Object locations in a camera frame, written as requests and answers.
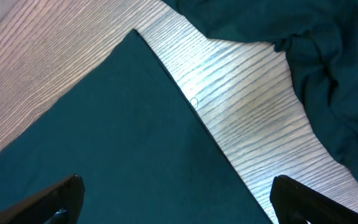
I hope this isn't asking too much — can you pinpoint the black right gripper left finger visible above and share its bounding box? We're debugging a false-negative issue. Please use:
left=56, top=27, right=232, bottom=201
left=0, top=174, right=85, bottom=224

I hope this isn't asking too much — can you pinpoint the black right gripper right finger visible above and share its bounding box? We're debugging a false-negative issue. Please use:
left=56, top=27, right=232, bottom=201
left=270, top=175, right=358, bottom=224

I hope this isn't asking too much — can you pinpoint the black t-shirt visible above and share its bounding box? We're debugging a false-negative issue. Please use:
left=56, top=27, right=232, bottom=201
left=0, top=30, right=269, bottom=223

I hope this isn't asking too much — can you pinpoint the black clothes pile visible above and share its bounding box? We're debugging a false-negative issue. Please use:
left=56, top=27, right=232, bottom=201
left=167, top=0, right=358, bottom=181

